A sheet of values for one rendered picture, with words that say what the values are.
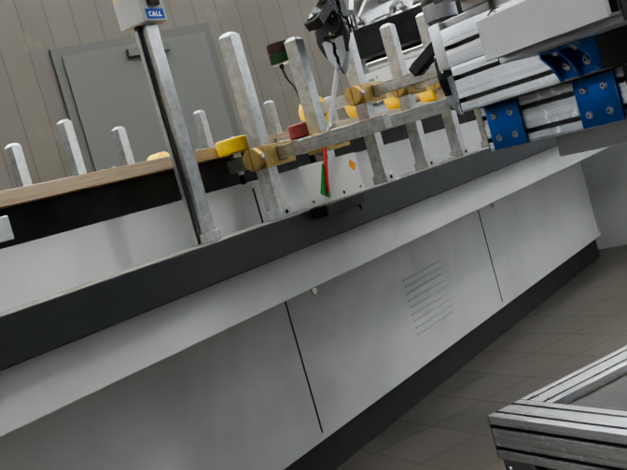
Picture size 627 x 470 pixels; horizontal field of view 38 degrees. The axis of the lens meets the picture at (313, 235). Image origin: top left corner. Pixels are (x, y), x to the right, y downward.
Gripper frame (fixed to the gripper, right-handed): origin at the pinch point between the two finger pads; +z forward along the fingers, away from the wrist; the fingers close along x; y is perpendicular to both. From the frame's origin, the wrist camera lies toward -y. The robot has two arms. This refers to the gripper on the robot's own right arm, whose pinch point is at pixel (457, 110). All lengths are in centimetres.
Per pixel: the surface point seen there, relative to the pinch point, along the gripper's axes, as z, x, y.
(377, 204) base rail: 17.4, 7.4, -31.4
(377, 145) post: 2.8, 19.3, -33.8
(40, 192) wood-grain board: -5, -80, -50
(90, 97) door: -93, 300, -424
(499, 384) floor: 83, 55, -34
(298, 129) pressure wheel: -6.5, -3.8, -41.3
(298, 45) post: -25.8, -5.2, -33.8
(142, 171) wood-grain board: -5, -52, -50
